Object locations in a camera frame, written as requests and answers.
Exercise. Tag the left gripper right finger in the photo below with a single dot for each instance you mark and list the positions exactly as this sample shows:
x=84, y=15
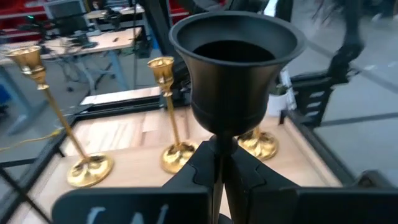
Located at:
x=264, y=202

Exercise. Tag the wooden riser shelf black frame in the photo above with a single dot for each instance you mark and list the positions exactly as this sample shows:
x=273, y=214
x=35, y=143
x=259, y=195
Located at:
x=133, y=175

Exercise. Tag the white potted plant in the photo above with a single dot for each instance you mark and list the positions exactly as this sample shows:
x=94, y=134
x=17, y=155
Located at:
x=276, y=106

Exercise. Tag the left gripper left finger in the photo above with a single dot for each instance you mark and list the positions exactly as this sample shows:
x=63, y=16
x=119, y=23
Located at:
x=186, y=199

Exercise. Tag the black candlestick holder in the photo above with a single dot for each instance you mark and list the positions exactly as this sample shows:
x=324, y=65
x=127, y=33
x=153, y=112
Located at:
x=233, y=87

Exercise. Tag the black computer monitor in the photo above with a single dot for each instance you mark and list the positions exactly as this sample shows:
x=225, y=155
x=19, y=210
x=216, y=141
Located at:
x=65, y=12

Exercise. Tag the gold candlestick holder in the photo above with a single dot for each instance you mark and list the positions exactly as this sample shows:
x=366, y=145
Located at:
x=175, y=157
x=90, y=171
x=258, y=144

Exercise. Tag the red storage bins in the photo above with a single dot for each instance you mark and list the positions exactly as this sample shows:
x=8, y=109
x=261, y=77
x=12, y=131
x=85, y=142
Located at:
x=18, y=9

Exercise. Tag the black aluminium rig frame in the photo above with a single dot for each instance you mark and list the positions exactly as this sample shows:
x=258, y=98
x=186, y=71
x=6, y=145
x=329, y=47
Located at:
x=118, y=107

